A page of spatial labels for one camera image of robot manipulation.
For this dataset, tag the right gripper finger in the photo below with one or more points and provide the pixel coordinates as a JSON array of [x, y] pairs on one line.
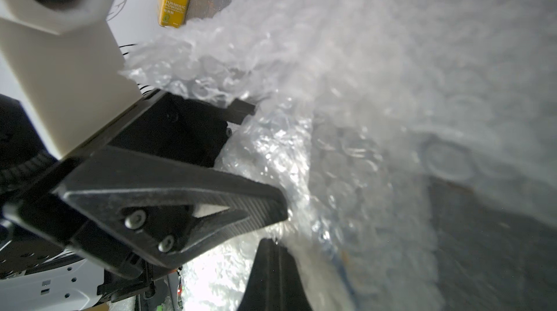
[[274, 282]]

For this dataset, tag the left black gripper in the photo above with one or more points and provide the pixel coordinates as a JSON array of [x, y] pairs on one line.
[[138, 200]]

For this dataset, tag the bubble wrap sheet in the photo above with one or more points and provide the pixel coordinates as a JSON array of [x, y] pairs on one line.
[[354, 234], [462, 90]]

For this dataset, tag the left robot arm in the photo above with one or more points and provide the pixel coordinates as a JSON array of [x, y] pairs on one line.
[[43, 280]]

